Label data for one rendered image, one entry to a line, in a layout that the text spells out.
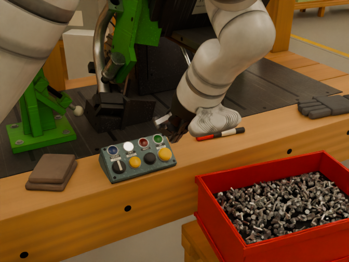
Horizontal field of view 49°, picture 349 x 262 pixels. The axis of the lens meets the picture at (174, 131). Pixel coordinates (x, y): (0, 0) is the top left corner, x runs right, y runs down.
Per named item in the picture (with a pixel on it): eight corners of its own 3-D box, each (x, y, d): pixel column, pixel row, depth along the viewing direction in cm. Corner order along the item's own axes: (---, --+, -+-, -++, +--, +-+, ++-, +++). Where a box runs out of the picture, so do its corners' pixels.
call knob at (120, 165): (126, 171, 80) (128, 169, 79) (115, 174, 78) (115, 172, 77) (122, 160, 80) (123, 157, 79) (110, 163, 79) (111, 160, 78)
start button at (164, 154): (172, 159, 84) (174, 156, 83) (160, 162, 83) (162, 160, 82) (168, 147, 85) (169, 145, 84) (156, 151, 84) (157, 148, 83)
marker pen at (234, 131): (242, 130, 99) (242, 125, 98) (244, 133, 98) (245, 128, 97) (195, 139, 95) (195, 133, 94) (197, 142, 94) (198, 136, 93)
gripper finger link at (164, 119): (171, 105, 66) (177, 108, 68) (150, 119, 68) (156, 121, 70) (176, 117, 65) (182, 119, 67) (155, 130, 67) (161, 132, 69)
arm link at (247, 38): (240, 103, 59) (220, 57, 62) (293, 35, 46) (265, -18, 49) (199, 108, 56) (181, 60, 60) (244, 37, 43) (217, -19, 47)
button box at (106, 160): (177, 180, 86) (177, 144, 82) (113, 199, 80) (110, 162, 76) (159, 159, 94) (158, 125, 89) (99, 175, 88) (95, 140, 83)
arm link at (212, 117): (191, 140, 59) (205, 120, 54) (165, 81, 63) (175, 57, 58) (239, 127, 63) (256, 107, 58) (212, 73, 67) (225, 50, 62)
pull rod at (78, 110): (82, 113, 101) (80, 92, 98) (85, 117, 99) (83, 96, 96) (61, 117, 99) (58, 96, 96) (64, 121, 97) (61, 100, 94)
